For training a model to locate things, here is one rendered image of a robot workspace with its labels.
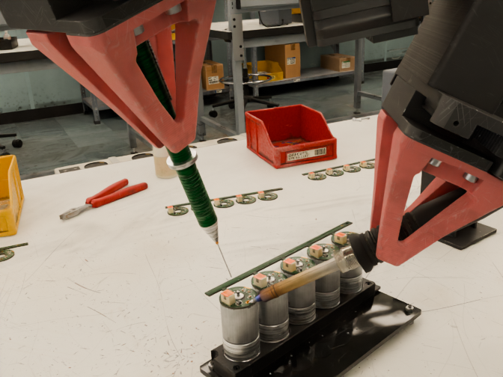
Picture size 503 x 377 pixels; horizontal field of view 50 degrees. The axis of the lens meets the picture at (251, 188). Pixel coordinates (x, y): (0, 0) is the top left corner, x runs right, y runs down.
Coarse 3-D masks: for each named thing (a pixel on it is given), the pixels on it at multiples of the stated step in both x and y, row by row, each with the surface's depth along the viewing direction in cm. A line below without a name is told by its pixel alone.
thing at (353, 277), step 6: (348, 240) 42; (354, 270) 42; (360, 270) 42; (342, 276) 42; (348, 276) 42; (354, 276) 42; (360, 276) 42; (342, 282) 42; (348, 282) 42; (354, 282) 42; (360, 282) 42; (342, 288) 42; (348, 288) 42; (354, 288) 42; (360, 288) 43
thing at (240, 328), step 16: (256, 304) 35; (224, 320) 35; (240, 320) 34; (256, 320) 35; (224, 336) 35; (240, 336) 35; (256, 336) 35; (224, 352) 36; (240, 352) 35; (256, 352) 36
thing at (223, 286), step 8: (344, 224) 44; (328, 232) 43; (312, 240) 42; (296, 248) 41; (280, 256) 40; (288, 256) 40; (264, 264) 39; (272, 264) 39; (248, 272) 38; (256, 272) 38; (232, 280) 37; (240, 280) 37; (216, 288) 36; (224, 288) 36
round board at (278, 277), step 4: (260, 272) 38; (264, 272) 38; (268, 272) 38; (272, 272) 38; (276, 272) 38; (280, 272) 37; (272, 276) 37; (276, 276) 37; (280, 276) 37; (284, 276) 37; (252, 280) 37; (276, 280) 37; (280, 280) 36; (252, 284) 36; (268, 284) 36; (256, 288) 36; (260, 288) 36; (264, 288) 36
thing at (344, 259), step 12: (336, 252) 33; (348, 252) 32; (324, 264) 33; (336, 264) 32; (348, 264) 32; (300, 276) 33; (312, 276) 33; (276, 288) 33; (288, 288) 33; (264, 300) 34
